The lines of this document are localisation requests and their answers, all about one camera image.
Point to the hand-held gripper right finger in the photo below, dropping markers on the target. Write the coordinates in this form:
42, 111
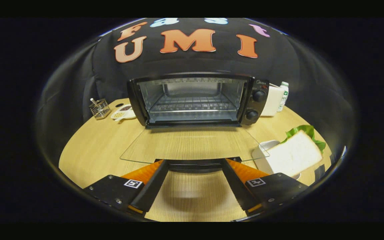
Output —
240, 191

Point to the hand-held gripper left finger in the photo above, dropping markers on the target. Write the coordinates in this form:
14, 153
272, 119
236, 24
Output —
150, 191

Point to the white bread lettuce sandwich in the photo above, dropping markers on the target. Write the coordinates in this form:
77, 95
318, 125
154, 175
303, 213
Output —
295, 153

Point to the black toaster oven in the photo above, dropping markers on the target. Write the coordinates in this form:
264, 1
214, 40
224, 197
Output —
192, 100

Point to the white pop-up toaster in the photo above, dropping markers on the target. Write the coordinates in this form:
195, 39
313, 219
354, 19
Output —
272, 100

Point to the white rectangular tray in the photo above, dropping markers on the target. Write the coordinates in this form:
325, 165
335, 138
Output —
260, 156

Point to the white divided snack dish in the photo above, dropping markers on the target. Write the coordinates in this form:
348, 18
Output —
123, 114

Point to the white bottle green label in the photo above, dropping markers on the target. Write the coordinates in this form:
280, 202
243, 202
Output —
283, 95

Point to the black backdrop cloth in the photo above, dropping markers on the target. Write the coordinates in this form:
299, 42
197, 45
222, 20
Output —
192, 65

